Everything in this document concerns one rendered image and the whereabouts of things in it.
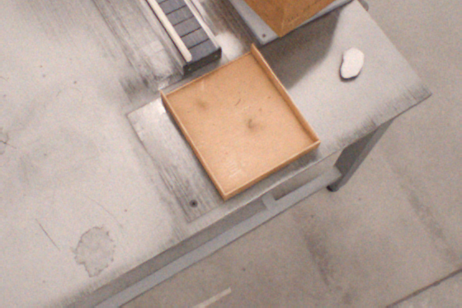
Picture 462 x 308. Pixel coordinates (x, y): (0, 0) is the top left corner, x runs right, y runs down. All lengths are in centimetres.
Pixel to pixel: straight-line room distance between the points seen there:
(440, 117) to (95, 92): 152
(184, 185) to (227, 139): 15
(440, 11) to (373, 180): 90
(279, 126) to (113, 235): 46
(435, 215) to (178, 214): 127
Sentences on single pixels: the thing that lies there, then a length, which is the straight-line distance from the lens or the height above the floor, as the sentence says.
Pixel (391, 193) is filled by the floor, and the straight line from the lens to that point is 228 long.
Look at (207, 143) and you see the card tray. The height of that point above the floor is 83.
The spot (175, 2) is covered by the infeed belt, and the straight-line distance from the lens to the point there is 147.
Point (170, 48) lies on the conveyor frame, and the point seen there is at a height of 88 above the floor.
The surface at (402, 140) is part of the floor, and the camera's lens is 237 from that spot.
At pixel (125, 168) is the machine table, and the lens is 133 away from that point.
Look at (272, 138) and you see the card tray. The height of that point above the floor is 83.
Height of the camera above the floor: 208
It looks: 67 degrees down
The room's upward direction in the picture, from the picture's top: 6 degrees clockwise
